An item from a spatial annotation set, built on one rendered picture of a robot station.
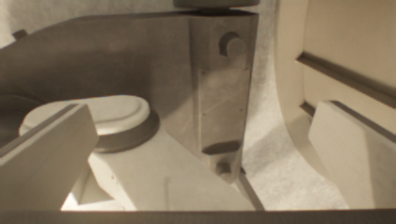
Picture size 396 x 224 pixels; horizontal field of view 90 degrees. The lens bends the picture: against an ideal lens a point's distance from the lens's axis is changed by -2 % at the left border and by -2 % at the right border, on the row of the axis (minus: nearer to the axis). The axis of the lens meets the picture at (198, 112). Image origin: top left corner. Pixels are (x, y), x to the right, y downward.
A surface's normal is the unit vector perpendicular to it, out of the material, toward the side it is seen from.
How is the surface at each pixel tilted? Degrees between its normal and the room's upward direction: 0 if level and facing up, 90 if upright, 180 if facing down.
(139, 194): 90
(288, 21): 0
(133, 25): 0
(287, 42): 0
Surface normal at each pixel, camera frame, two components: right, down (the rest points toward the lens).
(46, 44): 0.18, 0.51
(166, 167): -0.02, -0.86
